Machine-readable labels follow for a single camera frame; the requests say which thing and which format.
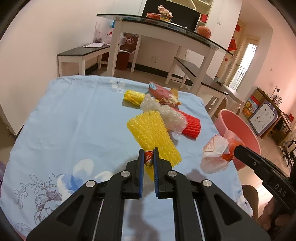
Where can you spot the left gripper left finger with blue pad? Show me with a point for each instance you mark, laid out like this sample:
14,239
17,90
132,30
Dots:
95,210

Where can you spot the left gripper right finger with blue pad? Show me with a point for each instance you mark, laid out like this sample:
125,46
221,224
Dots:
202,211

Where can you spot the white orange plastic bag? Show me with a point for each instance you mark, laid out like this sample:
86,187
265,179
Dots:
219,152

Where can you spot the red foam fruit net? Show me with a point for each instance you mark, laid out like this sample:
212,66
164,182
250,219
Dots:
193,127

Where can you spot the clear plastic bag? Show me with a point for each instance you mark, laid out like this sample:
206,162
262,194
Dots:
173,119

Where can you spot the yellow foam fruit net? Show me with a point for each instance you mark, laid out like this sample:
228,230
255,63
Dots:
150,132

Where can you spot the pink snack wrapper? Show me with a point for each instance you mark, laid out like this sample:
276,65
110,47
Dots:
163,95

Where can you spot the pink plastic trash bucket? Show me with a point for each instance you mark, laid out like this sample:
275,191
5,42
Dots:
236,131

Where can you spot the red trash bin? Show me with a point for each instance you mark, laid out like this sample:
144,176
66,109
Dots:
122,60

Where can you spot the right hand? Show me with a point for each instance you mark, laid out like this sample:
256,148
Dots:
268,217

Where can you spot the wooden side table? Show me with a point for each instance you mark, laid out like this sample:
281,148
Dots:
263,96

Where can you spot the kids drawing board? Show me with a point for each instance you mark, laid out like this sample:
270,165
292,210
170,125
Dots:
264,117

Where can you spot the colourful cardboard box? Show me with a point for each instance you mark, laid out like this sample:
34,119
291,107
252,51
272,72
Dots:
250,106

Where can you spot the beige plastic stool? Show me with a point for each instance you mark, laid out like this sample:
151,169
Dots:
234,102

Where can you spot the orange peel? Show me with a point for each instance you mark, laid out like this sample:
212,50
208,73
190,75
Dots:
176,95

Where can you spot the right dark-top bench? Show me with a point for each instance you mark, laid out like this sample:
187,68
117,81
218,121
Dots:
201,83

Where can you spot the dark-top bench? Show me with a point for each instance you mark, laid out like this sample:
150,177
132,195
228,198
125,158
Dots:
201,83
81,55

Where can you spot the left dark-top bench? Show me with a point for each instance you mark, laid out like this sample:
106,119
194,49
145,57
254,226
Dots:
81,55

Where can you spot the dark red paper bag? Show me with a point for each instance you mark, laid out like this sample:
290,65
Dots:
130,43

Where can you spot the red round ornament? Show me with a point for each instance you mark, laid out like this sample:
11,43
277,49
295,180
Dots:
204,31

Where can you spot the white plastic bag on bench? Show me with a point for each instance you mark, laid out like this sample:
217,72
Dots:
103,32

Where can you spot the white glass-top dining table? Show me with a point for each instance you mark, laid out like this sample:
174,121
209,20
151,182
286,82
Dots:
160,30

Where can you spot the flower decoration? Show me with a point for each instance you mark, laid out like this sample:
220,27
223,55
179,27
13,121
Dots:
166,15

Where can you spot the red tin on table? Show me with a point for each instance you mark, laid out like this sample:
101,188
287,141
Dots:
153,16

